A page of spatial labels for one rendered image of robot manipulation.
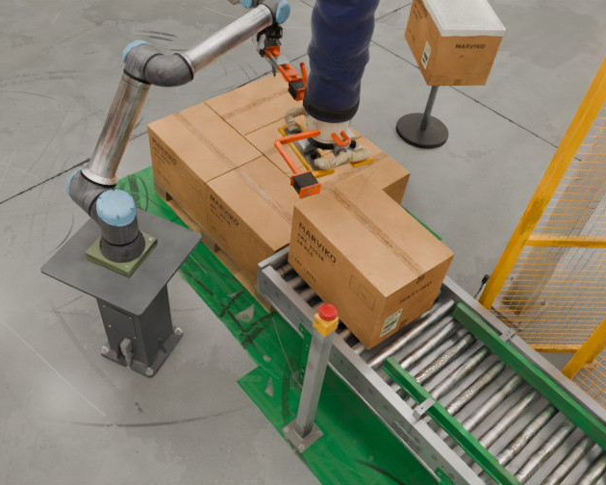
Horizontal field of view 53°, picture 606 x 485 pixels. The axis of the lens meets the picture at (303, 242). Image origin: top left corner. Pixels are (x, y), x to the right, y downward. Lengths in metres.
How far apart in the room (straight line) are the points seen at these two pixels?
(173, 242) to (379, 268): 0.93
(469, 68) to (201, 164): 1.83
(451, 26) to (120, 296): 2.52
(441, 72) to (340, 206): 1.66
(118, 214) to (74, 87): 2.65
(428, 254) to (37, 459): 1.99
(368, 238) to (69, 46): 3.58
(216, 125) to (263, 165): 0.43
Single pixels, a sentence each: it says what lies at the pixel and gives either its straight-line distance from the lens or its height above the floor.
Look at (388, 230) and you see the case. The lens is 2.65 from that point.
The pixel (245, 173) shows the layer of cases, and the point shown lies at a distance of 3.40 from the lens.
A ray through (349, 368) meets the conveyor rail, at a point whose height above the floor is 0.54.
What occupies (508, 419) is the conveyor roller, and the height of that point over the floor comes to 0.55.
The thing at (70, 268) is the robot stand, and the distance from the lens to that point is 2.77.
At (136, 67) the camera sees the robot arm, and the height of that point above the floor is 1.50.
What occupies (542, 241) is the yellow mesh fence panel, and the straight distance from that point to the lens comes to 2.78.
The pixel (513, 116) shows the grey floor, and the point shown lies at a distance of 5.24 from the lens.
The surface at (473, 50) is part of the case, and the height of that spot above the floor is 0.88.
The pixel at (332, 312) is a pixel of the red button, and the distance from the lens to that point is 2.22.
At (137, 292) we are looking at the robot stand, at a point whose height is 0.75.
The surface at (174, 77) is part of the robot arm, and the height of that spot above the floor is 1.51.
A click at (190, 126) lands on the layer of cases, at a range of 3.71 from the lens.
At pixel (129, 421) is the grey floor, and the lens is 3.18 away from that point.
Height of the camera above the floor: 2.85
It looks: 49 degrees down
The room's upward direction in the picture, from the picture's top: 8 degrees clockwise
